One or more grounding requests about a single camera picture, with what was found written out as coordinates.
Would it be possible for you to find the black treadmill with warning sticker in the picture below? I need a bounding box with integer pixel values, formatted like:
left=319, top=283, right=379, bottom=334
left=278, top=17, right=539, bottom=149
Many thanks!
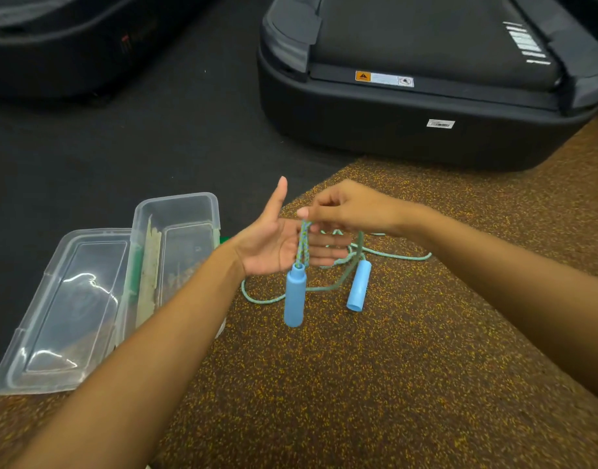
left=257, top=0, right=598, bottom=173

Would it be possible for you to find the person's right forearm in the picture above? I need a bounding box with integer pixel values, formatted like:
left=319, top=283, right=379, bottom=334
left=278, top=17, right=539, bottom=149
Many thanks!
left=408, top=205, right=598, bottom=406

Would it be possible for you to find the black treadmill with red mark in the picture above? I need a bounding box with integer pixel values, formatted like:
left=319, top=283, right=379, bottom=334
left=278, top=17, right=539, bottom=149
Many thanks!
left=0, top=0, right=217, bottom=101

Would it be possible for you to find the clear plastic box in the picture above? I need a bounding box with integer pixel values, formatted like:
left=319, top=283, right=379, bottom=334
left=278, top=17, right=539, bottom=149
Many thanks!
left=115, top=192, right=227, bottom=355

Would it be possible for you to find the blue-handled green jump rope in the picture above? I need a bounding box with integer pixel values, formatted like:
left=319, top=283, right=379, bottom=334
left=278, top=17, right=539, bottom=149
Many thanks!
left=240, top=220, right=432, bottom=329

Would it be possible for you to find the beige paper strip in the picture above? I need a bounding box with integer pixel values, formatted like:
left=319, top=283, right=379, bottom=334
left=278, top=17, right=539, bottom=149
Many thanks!
left=135, top=215, right=162, bottom=330

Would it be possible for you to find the person's right hand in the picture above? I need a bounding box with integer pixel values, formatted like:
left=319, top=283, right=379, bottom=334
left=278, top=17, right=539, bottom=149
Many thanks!
left=296, top=179, right=426, bottom=240

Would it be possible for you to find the person's left forearm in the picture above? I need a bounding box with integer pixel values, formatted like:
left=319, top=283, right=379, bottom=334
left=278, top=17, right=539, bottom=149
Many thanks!
left=10, top=241, right=249, bottom=469

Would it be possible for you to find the person's left hand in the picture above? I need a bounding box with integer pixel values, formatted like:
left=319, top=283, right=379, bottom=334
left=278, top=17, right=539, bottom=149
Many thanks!
left=228, top=176, right=351, bottom=278

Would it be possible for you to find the clear plastic lid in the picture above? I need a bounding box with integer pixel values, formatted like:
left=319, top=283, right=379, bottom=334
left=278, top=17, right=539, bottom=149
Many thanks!
left=0, top=228, right=133, bottom=396

